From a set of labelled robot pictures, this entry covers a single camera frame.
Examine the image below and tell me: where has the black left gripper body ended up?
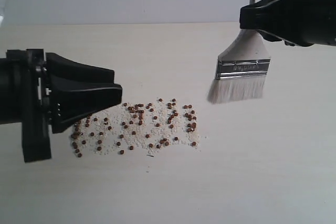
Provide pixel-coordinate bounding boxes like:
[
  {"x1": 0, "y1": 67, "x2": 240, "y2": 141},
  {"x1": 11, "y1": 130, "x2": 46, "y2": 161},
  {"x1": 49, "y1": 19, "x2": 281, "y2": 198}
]
[{"x1": 1, "y1": 49, "x2": 51, "y2": 163}]

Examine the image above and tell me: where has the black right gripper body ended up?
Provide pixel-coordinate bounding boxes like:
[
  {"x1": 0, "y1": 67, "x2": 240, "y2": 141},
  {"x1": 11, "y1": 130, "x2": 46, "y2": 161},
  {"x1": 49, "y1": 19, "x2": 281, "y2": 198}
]
[{"x1": 286, "y1": 0, "x2": 335, "y2": 47}]

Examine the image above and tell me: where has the white wooden paintbrush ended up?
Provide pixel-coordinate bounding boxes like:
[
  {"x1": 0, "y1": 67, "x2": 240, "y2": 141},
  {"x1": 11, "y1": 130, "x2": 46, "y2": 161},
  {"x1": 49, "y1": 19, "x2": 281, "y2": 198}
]
[{"x1": 206, "y1": 0, "x2": 275, "y2": 104}]

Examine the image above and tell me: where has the pile of white grains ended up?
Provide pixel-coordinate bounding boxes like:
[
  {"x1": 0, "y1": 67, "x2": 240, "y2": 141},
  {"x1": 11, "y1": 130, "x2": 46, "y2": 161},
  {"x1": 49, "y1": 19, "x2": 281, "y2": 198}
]
[{"x1": 69, "y1": 98, "x2": 201, "y2": 158}]

